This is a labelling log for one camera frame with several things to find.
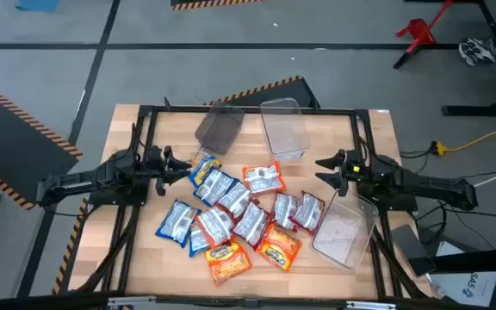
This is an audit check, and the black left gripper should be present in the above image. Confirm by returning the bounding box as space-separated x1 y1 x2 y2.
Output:
144 145 193 197

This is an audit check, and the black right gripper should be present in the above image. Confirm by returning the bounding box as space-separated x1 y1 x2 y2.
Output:
314 148 368 197

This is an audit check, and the orange Maruchan ramen pack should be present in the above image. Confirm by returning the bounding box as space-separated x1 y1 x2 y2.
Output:
195 205 235 249
204 240 253 288
242 160 288 195
255 222 304 273

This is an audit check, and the silver snack bag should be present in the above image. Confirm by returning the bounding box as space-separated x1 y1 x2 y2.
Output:
216 180 253 219

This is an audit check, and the dark smoked plastic bin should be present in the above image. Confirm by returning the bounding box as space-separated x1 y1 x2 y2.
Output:
194 101 245 157

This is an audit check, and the clear plastic bin with label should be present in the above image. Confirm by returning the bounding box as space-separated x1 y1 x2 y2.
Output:
259 97 311 161

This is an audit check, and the dark grey flat box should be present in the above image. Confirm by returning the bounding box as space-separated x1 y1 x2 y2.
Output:
391 223 437 277

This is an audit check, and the black bar with silver brackets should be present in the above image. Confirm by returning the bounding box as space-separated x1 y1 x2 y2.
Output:
0 291 496 310

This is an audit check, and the red floor stand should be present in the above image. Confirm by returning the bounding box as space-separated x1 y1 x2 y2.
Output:
395 0 454 55

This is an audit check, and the large hazard striped black mat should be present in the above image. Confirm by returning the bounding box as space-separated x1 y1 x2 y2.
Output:
0 76 84 211

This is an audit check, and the white printed cardboard box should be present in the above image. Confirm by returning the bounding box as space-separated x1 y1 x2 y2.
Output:
429 240 496 307

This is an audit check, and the person's shoe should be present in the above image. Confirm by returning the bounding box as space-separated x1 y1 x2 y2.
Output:
458 37 496 67

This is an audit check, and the blue floor mat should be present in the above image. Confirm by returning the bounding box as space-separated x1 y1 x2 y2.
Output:
15 0 60 13

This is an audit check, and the black aluminium table frame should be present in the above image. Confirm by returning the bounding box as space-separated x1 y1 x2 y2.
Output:
69 96 432 302

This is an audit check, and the yellow extension cable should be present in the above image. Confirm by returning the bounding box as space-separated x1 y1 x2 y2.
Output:
431 116 496 157

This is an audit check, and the black desk leg frame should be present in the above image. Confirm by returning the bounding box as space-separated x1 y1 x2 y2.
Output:
441 0 496 118

